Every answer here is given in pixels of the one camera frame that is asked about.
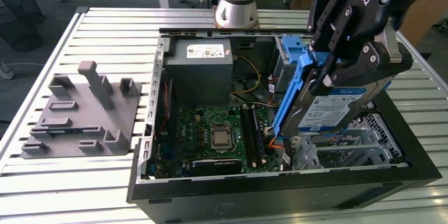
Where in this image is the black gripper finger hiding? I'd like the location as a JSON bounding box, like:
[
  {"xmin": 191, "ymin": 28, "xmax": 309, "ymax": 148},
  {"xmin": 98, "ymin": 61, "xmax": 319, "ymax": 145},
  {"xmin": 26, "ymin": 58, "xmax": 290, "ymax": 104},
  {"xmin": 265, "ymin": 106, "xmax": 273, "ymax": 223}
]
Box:
[
  {"xmin": 325, "ymin": 24, "xmax": 414, "ymax": 88},
  {"xmin": 307, "ymin": 0, "xmax": 361, "ymax": 75}
]

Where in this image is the hard disk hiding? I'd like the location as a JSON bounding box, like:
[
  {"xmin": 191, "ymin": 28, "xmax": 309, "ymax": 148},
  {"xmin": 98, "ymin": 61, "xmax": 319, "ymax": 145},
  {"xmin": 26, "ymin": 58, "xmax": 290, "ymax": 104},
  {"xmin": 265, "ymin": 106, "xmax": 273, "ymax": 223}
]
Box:
[{"xmin": 273, "ymin": 50, "xmax": 399, "ymax": 143}]

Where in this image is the metal disk bay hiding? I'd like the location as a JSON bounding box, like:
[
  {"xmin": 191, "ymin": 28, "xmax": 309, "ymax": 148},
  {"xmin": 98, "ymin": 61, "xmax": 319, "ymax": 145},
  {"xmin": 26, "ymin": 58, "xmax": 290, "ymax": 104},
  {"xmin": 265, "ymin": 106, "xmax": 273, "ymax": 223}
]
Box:
[{"xmin": 293, "ymin": 126, "xmax": 401, "ymax": 171}]

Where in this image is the wooden cabinet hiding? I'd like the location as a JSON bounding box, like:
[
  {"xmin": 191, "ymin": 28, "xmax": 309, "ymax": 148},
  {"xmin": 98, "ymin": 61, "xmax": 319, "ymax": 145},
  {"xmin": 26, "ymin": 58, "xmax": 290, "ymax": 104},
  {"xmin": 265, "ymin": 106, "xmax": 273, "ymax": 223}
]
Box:
[{"xmin": 402, "ymin": 0, "xmax": 448, "ymax": 44}]

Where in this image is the blue plastic drive latch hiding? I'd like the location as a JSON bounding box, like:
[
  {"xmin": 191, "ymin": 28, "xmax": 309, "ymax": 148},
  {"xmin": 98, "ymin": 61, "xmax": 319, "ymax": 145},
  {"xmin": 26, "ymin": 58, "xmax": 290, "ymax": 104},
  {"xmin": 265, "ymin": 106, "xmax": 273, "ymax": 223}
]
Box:
[{"xmin": 282, "ymin": 36, "xmax": 311, "ymax": 63}]

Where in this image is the metal optical drive cage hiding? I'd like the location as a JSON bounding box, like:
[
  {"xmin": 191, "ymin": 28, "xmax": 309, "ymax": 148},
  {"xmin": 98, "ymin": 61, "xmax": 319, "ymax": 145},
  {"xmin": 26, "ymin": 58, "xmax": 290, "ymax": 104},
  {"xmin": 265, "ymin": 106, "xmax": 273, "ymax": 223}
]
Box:
[{"xmin": 273, "ymin": 35, "xmax": 310, "ymax": 95}]

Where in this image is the grey power supply unit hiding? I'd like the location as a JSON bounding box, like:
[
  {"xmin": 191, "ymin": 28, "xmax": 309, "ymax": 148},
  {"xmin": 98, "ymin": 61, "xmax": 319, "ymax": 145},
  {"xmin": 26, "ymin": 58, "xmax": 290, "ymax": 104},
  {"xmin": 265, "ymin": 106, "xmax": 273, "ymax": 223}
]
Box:
[{"xmin": 165, "ymin": 39, "xmax": 235, "ymax": 108}]

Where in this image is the black RAM stick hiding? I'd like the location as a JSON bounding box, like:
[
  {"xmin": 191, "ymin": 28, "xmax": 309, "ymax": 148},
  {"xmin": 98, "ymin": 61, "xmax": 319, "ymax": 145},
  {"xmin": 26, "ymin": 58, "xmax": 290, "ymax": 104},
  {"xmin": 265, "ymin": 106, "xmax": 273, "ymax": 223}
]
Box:
[{"xmin": 241, "ymin": 104, "xmax": 259, "ymax": 166}]

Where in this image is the green motherboard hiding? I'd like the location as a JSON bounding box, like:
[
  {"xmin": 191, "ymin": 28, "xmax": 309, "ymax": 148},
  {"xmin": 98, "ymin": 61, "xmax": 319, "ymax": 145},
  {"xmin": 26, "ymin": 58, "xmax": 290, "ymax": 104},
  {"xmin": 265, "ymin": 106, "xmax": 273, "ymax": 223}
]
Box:
[{"xmin": 157, "ymin": 104, "xmax": 282, "ymax": 180}]

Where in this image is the silver CPU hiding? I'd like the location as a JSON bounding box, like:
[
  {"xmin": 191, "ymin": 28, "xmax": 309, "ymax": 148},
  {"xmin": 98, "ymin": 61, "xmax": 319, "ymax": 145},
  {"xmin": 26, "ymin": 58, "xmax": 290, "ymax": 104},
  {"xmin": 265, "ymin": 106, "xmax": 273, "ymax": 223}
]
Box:
[{"xmin": 211, "ymin": 129, "xmax": 233, "ymax": 149}]

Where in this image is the black graphics card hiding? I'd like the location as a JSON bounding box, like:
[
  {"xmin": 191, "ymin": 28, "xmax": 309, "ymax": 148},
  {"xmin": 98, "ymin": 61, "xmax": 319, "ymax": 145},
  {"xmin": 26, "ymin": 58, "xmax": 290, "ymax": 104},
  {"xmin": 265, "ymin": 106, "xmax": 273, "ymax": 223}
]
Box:
[{"xmin": 191, "ymin": 157, "xmax": 243, "ymax": 177}]

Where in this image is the black open PC case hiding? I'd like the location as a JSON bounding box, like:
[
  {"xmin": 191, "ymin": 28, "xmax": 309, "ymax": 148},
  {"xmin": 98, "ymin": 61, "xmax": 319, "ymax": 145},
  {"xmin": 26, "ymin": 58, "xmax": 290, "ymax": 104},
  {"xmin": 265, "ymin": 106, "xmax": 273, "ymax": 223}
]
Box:
[{"xmin": 126, "ymin": 27, "xmax": 445, "ymax": 224}]

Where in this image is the grey parts rack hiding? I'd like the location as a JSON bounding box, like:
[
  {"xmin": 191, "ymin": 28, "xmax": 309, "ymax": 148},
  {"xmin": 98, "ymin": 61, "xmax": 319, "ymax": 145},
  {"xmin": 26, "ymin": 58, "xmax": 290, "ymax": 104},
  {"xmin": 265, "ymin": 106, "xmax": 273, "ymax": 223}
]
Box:
[{"xmin": 21, "ymin": 60, "xmax": 145, "ymax": 159}]

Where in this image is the black mesh wastebasket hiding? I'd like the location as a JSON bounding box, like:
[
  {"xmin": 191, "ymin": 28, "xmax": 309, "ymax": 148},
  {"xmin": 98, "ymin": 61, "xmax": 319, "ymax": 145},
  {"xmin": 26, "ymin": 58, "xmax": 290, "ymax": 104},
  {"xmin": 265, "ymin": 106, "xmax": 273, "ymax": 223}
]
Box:
[{"xmin": 0, "ymin": 0, "xmax": 46, "ymax": 51}]

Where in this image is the grey stand foot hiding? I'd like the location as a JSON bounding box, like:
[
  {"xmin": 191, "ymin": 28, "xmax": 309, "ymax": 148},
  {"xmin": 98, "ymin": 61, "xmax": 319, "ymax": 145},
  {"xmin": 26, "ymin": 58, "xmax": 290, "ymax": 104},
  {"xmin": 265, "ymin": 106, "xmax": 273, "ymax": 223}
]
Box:
[{"xmin": 0, "ymin": 60, "xmax": 17, "ymax": 80}]

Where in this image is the yellow wire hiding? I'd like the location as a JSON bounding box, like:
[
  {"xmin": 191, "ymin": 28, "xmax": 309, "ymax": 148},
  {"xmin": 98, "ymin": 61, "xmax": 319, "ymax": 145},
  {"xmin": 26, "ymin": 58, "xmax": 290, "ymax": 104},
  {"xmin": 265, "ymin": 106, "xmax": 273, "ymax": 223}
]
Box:
[{"xmin": 231, "ymin": 56, "xmax": 263, "ymax": 95}]

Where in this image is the orange blue wire bundle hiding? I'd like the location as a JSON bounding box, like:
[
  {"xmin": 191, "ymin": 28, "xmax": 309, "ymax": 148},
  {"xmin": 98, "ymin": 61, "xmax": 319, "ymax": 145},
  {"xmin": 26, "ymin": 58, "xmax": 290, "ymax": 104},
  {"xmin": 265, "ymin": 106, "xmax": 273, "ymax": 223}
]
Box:
[{"xmin": 266, "ymin": 129, "xmax": 294, "ymax": 156}]

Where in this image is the red black twisted wire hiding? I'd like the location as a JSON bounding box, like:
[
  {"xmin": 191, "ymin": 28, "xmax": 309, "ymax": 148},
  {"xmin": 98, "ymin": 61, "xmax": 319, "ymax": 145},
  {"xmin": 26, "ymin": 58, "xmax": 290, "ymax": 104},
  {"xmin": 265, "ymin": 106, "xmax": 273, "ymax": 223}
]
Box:
[{"xmin": 159, "ymin": 79, "xmax": 175, "ymax": 137}]

